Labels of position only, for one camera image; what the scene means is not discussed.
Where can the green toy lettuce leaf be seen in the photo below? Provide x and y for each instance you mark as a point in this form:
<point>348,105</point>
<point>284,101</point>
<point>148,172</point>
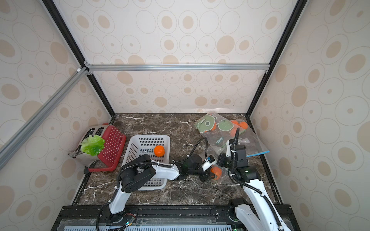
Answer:
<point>93,145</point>

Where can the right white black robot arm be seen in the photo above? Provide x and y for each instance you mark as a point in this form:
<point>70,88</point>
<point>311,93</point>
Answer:
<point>262,215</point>

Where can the blue-seal clear zip-top bag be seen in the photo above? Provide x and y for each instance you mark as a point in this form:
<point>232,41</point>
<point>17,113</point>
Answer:
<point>254,147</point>

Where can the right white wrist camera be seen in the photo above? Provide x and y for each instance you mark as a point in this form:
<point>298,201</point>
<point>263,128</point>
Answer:
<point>229,143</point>

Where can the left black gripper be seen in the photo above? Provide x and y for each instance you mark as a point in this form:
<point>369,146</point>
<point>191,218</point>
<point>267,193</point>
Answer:
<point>206,176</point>

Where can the silver aluminium left rail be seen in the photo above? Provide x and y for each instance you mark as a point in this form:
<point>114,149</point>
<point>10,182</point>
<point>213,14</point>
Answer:
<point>23,134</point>

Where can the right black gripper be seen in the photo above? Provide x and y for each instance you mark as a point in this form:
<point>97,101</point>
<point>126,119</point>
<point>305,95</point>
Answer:
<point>236,150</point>

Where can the silver aluminium back rail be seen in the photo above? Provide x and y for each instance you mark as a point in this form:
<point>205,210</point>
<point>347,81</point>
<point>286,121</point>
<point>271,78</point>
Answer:
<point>177,67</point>

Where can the black left corner post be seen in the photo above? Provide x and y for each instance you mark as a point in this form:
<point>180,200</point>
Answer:
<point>64,30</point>

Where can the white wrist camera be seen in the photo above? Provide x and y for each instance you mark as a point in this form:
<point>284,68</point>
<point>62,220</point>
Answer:
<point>229,143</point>
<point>208,162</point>

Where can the black right corner post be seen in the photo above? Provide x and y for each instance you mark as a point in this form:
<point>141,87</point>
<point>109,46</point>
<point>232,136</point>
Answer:
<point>292,22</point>

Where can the silver aluminium rail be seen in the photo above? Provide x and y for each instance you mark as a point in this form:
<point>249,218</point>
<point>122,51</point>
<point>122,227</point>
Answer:
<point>177,67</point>
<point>23,134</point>

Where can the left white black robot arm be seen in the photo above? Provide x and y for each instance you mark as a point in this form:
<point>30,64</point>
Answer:
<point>135,174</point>

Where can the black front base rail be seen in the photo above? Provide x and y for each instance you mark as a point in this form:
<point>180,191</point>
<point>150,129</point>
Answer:
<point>149,218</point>

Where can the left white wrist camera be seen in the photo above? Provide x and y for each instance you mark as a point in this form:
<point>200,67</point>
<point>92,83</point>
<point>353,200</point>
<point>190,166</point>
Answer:
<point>208,162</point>

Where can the black corner post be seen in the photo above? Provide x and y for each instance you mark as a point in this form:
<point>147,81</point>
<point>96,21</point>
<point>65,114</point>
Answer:
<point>64,30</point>
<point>292,22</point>

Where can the green-seal clear zip-top bag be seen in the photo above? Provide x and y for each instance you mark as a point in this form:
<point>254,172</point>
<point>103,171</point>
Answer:
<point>216,129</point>

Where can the orange toy mandarin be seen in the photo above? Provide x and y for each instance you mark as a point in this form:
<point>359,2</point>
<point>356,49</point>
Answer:
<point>217,173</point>
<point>159,151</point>

